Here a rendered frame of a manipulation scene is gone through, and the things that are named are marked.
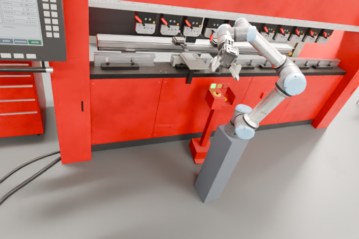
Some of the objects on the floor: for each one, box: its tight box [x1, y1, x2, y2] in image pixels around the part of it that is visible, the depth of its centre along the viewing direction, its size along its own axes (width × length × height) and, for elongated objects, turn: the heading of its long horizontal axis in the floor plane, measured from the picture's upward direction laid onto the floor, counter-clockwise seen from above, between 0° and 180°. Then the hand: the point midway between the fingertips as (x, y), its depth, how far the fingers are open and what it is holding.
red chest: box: [0, 60, 46, 138], centre depth 215 cm, size 50×51×100 cm
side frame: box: [298, 30, 359, 129], centre depth 312 cm, size 25×85×230 cm, turn 5°
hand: (224, 76), depth 108 cm, fingers open, 11 cm apart
